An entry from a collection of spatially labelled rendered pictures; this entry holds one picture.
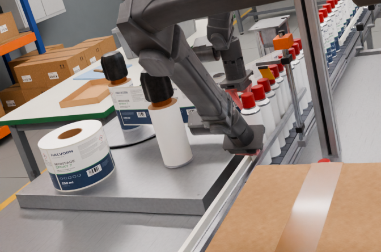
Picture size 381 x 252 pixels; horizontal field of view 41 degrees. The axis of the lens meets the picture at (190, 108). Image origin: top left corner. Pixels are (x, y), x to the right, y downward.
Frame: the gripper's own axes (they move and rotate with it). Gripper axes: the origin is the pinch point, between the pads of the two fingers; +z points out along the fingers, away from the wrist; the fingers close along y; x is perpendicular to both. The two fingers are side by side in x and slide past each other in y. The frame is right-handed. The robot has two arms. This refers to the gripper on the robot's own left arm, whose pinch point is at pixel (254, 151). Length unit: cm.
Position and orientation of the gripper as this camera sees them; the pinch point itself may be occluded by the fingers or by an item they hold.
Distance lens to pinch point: 134.8
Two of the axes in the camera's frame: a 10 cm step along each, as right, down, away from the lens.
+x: -1.8, 8.8, -4.5
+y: -8.9, 0.5, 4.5
